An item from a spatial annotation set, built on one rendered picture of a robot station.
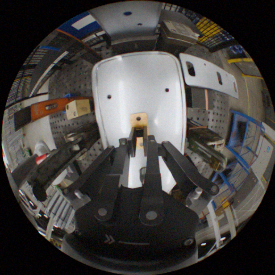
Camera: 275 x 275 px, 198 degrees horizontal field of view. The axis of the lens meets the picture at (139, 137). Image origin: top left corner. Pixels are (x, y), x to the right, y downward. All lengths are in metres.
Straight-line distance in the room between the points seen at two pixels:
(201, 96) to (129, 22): 0.27
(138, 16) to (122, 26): 0.05
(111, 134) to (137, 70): 0.16
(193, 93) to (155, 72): 0.12
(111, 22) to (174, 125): 0.29
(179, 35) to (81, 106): 0.27
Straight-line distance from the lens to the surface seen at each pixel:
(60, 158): 0.19
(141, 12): 0.22
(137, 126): 0.20
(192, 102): 0.26
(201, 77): 0.27
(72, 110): 0.19
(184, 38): 0.26
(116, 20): 0.23
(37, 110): 0.18
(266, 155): 7.88
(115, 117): 0.22
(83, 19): 0.32
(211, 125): 0.72
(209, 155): 0.23
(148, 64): 0.22
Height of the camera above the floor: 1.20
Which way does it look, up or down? 68 degrees down
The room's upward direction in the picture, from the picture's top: 175 degrees counter-clockwise
